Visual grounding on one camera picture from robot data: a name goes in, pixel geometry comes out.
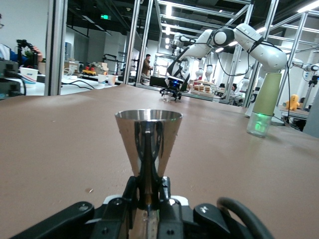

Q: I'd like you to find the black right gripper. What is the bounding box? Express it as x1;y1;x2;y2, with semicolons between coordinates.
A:
159;81;184;103

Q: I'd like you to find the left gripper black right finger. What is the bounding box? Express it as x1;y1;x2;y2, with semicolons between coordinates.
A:
158;176;252;239

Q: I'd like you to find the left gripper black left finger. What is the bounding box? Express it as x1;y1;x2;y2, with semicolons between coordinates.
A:
9;175;139;239

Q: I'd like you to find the green shaker bottle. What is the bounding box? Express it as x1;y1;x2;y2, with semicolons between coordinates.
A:
246;72;283;138

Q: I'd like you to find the long black box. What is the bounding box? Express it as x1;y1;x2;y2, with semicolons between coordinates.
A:
149;75;171;88

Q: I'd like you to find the clear tray of bread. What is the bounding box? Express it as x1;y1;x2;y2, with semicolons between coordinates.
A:
190;80;215;95

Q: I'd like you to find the person in brown jacket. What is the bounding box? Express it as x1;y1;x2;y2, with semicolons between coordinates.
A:
141;53;154;77

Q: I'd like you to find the brown table mat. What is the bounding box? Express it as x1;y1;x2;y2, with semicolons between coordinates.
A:
0;84;319;239

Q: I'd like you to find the white side table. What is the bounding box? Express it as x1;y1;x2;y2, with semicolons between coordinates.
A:
0;74;125;101

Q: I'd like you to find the yellow plush toy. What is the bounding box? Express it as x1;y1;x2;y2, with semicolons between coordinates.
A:
285;94;301;112

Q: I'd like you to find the white paper bowl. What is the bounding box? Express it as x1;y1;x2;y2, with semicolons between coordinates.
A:
18;67;40;89

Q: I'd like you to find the black electronic device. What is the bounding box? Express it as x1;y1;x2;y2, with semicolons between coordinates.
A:
0;57;27;98

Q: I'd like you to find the person in blue jacket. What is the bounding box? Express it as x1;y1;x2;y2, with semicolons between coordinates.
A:
0;13;44;66

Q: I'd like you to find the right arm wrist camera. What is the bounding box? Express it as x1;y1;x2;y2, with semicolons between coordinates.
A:
165;76;187;85

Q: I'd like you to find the aluminium frame post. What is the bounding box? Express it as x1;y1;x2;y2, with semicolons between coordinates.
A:
123;0;154;86
44;0;68;97

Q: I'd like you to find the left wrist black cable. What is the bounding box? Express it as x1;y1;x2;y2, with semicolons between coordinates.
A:
216;196;276;239

